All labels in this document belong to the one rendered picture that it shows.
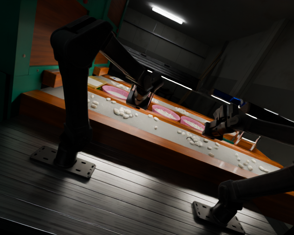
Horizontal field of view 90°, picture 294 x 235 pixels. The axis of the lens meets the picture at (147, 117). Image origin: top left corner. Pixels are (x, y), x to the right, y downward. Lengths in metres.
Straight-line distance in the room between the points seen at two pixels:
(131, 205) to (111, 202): 0.07
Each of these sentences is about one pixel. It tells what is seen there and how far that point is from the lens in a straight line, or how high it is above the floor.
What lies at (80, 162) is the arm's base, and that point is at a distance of 0.59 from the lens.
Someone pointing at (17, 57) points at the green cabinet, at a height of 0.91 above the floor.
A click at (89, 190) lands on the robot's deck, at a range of 0.53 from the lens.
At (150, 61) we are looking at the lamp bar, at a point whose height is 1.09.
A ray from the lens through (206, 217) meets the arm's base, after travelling 0.67.
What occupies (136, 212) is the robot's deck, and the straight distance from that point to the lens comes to 0.54.
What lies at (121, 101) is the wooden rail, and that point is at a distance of 1.07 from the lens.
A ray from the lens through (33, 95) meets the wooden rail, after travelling 0.80.
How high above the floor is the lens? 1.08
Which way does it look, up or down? 19 degrees down
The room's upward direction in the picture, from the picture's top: 24 degrees clockwise
